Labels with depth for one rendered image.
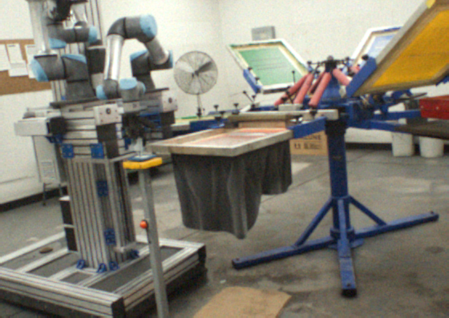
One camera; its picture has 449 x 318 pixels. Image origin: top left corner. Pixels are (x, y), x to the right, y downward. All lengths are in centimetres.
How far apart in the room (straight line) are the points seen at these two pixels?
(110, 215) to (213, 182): 81
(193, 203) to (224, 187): 25
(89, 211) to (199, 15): 549
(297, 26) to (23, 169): 430
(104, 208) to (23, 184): 323
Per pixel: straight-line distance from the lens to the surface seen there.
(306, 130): 255
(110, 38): 252
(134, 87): 219
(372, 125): 305
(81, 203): 298
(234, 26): 815
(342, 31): 706
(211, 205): 241
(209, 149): 218
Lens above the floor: 133
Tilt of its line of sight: 9 degrees down
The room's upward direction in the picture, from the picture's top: 6 degrees counter-clockwise
